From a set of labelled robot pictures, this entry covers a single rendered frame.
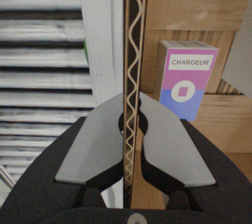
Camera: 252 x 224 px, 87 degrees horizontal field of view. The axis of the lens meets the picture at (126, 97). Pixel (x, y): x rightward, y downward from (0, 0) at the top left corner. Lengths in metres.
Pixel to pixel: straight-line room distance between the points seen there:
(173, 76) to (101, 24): 0.11
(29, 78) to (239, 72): 0.45
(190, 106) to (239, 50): 0.09
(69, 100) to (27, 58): 0.15
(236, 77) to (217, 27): 0.07
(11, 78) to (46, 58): 0.13
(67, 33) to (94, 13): 0.17
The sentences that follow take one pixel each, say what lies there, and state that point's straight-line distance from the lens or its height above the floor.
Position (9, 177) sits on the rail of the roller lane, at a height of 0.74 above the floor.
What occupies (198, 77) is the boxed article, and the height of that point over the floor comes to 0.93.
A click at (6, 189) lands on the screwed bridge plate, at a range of 1.06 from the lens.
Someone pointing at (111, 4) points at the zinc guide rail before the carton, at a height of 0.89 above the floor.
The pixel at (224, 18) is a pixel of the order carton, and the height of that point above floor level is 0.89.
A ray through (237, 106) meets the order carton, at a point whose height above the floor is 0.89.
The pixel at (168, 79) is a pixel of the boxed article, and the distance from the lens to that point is 0.17.
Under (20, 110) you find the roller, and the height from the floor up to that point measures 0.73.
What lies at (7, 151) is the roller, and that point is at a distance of 0.75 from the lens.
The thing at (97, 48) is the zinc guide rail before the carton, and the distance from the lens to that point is 0.20.
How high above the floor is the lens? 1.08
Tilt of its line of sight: 58 degrees down
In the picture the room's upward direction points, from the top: 178 degrees counter-clockwise
